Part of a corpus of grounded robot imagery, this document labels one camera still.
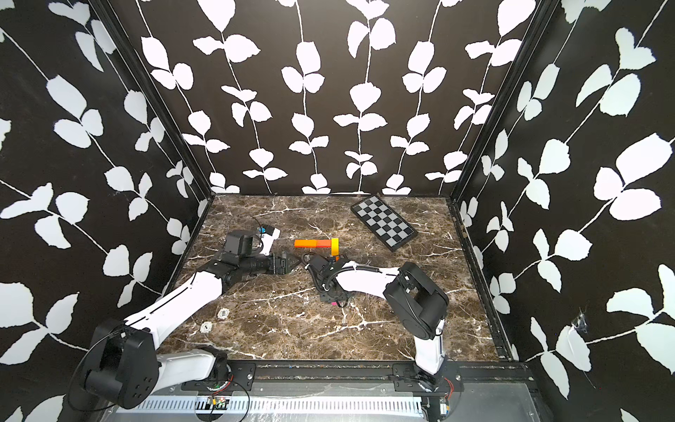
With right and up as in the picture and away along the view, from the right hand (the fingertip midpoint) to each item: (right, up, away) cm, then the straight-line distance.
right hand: (328, 293), depth 90 cm
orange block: (-10, +16, +14) cm, 24 cm away
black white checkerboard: (+25, +23, +17) cm, 37 cm away
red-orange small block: (-3, +16, +14) cm, 22 cm away
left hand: (-11, +14, -8) cm, 19 cm away
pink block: (+2, +1, -14) cm, 14 cm away
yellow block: (+2, +15, +13) cm, 20 cm away
